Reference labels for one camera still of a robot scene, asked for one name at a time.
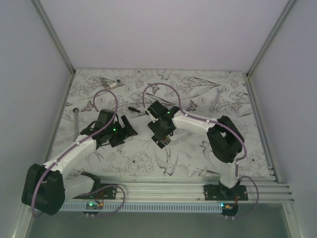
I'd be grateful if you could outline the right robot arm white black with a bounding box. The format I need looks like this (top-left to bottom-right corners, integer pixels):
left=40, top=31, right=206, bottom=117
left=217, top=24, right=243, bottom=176
left=147, top=101, right=246, bottom=201

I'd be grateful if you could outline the controller board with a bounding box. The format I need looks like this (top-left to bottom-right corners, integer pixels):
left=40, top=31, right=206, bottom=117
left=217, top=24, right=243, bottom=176
left=220, top=203, right=239, bottom=220
left=83, top=201, right=104, bottom=218

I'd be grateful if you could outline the right controller board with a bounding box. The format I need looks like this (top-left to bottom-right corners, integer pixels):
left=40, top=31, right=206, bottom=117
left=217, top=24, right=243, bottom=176
left=220, top=203, right=239, bottom=220

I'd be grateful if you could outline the metal bracket tool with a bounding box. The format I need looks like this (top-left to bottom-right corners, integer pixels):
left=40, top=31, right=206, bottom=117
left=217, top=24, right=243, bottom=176
left=100, top=77, right=111, bottom=89

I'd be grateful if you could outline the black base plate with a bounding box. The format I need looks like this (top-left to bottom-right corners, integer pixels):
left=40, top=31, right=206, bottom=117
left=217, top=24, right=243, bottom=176
left=74, top=183, right=117, bottom=200
left=203, top=183, right=248, bottom=201

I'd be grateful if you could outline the black fuse box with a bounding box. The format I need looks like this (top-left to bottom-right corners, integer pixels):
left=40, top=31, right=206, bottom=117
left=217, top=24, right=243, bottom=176
left=152, top=135, right=171, bottom=149

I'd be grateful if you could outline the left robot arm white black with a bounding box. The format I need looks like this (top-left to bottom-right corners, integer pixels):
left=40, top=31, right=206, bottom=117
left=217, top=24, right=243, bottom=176
left=21, top=109, right=138, bottom=215

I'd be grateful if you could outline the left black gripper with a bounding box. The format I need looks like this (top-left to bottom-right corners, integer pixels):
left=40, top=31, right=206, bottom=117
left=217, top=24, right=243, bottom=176
left=106, top=116, right=137, bottom=148

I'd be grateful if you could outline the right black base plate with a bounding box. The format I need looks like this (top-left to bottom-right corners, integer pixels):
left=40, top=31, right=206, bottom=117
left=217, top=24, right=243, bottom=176
left=203, top=183, right=248, bottom=201

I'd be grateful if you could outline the left controller board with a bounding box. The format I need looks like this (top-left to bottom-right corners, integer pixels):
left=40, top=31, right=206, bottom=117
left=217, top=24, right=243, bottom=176
left=83, top=201, right=104, bottom=218

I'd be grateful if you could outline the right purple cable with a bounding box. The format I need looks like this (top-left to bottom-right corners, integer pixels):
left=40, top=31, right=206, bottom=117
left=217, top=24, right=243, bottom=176
left=142, top=83, right=260, bottom=220

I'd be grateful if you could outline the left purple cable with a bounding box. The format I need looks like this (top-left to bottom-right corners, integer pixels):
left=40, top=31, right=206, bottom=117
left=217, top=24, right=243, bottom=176
left=31, top=89, right=126, bottom=219

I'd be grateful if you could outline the silver ratchet wrench left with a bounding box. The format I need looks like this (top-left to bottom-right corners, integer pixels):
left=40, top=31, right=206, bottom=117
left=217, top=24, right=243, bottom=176
left=73, top=108, right=79, bottom=139

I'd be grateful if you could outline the white slotted cable duct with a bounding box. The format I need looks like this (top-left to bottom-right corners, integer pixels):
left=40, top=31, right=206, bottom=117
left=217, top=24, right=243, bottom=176
left=60, top=202, right=222, bottom=214

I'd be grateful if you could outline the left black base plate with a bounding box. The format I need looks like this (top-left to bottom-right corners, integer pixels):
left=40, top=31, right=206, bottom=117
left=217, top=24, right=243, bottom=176
left=74, top=183, right=117, bottom=200

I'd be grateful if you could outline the aluminium rail frame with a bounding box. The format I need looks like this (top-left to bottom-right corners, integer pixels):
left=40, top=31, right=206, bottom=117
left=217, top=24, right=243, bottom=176
left=14, top=0, right=298, bottom=238

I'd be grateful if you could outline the silver open-end wrench right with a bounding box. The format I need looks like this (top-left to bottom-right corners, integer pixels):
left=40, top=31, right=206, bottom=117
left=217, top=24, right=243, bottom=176
left=210, top=87, right=223, bottom=111

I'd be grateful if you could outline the purple cable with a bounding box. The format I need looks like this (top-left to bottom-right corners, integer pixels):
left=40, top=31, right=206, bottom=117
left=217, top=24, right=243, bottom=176
left=142, top=83, right=260, bottom=220
left=31, top=89, right=126, bottom=219

